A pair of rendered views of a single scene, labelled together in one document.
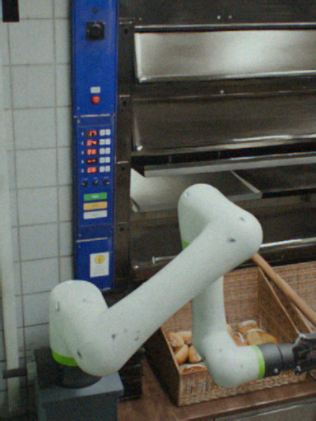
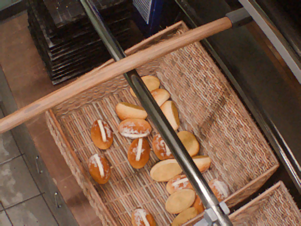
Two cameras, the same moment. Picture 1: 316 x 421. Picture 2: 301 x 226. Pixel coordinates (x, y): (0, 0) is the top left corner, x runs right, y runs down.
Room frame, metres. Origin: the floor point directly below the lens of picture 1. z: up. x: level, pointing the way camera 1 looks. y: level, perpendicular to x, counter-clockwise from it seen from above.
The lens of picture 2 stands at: (2.00, -1.06, 2.34)
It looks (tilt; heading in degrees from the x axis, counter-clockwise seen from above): 60 degrees down; 71
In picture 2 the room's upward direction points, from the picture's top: 11 degrees clockwise
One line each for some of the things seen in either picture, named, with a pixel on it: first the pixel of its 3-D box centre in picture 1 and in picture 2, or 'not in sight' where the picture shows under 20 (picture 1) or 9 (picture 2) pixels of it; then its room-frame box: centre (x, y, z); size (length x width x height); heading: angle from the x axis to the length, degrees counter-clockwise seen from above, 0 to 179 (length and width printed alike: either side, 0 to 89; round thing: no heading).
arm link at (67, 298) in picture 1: (77, 322); not in sight; (1.39, 0.18, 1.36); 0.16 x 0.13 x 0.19; 28
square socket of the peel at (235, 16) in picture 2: not in sight; (242, 16); (2.48, -0.20, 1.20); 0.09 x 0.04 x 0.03; 21
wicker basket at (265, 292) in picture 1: (221, 330); (156, 145); (2.30, -0.29, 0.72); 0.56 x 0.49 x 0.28; 110
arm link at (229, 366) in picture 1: (232, 364); not in sight; (1.48, -0.22, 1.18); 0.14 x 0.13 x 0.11; 110
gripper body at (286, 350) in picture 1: (290, 355); not in sight; (1.54, -0.39, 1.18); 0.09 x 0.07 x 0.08; 110
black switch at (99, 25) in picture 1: (96, 25); not in sight; (2.32, 0.23, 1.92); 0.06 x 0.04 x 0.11; 110
